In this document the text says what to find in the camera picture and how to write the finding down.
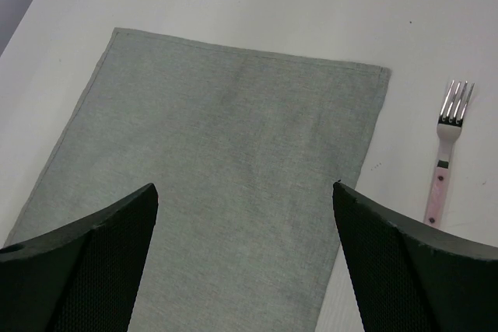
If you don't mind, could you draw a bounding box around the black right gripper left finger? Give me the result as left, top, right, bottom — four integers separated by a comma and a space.
1, 183, 159, 331

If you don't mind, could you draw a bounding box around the grey cloth napkin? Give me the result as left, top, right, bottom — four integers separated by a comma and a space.
11, 29, 391, 331

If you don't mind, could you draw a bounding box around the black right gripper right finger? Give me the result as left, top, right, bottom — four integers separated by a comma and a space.
332, 182, 497, 331

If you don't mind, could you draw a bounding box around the pink handled metal fork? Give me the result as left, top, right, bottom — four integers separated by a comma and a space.
423, 80, 475, 229

